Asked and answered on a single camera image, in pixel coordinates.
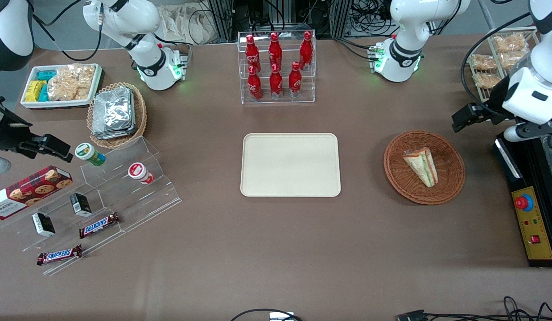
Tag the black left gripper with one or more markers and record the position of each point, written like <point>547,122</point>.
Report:
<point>491,109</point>

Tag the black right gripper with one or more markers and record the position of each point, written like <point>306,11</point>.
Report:
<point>5,132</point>

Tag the triangular sandwich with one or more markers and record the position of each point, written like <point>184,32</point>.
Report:
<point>421,166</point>

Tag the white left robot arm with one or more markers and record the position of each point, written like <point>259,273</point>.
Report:
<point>407,26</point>

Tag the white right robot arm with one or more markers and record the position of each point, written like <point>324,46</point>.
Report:
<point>142,26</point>

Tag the white rectangular snack tray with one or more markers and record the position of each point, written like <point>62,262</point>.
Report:
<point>33,104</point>

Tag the round brown wicker basket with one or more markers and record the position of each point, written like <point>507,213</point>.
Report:
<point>450,178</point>

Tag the oval tan wicker basket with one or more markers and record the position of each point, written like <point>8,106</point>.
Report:
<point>140,120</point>

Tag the beige plastic serving tray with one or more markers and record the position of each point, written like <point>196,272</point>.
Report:
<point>290,165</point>

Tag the clear bag of fried snacks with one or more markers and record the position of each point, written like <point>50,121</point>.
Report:
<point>483,62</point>
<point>510,43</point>
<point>512,59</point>
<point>485,80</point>

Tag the green lidded snack cup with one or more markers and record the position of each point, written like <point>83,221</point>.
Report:
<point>88,153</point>

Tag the red tartan cookie box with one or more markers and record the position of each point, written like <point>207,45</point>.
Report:
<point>30,189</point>

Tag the teal snack pack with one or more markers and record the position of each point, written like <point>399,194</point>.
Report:
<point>43,93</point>
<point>46,75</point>

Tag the yellow snack pack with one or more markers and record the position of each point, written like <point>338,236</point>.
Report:
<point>33,91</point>

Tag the small black box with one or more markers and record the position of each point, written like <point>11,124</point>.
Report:
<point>43,224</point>
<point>81,204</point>

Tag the clear bag of crackers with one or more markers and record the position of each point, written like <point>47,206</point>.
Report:
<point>71,82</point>

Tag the silver foil pouch stack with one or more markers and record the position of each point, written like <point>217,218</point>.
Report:
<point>113,113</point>

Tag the black machine with yellow panel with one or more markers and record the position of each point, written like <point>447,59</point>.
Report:
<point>532,169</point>

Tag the Snickers chocolate bar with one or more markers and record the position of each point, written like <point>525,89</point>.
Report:
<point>59,255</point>
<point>99,225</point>

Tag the red lidded snack cup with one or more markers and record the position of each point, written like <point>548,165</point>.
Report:
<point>138,171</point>

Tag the red emergency stop button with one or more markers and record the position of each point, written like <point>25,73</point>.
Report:
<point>522,203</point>

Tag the clear acrylic step display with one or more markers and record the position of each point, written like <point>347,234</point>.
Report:
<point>138,205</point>

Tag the clear acrylic bottle rack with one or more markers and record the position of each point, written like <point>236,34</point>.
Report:
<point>309,89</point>

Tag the red cola bottle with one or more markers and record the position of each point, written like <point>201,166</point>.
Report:
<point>251,51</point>
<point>295,82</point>
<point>276,84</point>
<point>306,49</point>
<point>254,87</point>
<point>275,49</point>

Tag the beige cloth bag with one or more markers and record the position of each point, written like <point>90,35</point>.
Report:
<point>187,22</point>

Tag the black plug connector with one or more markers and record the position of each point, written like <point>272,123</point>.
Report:
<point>412,316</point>

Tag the white adapter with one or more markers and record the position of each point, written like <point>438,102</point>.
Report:
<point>281,316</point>

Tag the aluminium frame profile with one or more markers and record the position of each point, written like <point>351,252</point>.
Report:
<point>340,18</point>
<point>220,18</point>

